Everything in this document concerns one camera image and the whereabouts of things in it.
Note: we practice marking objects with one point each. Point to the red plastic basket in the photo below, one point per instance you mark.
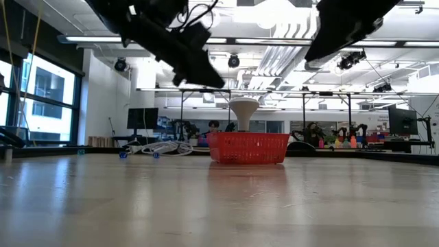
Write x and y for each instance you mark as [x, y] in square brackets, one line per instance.
[247, 147]

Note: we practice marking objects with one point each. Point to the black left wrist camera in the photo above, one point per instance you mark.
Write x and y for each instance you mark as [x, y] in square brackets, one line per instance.
[193, 36]

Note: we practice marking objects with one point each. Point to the window with dark frame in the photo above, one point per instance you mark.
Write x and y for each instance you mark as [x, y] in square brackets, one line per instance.
[51, 120]

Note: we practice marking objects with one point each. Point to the wooden blocks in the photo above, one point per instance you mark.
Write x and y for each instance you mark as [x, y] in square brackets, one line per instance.
[100, 141]

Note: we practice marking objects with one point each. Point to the ceiling light rail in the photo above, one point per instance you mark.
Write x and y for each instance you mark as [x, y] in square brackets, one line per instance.
[92, 39]

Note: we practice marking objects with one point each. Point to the black workstation frame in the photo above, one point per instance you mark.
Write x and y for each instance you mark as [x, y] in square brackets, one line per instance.
[326, 93]
[205, 90]

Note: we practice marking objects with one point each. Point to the white lamp with metal base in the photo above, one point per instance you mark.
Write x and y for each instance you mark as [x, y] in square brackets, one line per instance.
[243, 109]

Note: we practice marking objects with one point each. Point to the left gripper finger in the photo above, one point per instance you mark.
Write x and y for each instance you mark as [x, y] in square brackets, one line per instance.
[202, 75]

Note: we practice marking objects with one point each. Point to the pink bottle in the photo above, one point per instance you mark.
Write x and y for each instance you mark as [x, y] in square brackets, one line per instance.
[321, 143]

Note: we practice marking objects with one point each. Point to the person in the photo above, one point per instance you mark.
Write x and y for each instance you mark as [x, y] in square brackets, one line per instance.
[213, 126]

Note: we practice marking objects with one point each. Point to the teal translucent die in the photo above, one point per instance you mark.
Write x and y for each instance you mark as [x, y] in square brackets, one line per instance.
[81, 152]

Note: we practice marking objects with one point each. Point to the black monitor on stand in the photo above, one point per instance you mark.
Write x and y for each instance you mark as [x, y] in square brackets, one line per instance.
[403, 121]
[142, 118]

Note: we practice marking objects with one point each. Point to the yellow bottle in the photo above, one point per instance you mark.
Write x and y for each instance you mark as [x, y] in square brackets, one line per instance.
[337, 143]

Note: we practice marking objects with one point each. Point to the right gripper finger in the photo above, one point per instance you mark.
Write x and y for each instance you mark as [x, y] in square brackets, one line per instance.
[339, 34]

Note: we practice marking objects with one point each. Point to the dark blue die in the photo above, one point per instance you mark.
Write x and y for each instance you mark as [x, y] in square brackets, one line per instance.
[156, 155]
[123, 154]

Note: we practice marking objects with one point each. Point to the black background robot arm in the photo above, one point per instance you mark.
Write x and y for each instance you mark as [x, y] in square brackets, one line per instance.
[185, 128]
[310, 133]
[355, 131]

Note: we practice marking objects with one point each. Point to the black ceiling camera cluster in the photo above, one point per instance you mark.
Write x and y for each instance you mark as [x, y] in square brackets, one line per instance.
[350, 61]

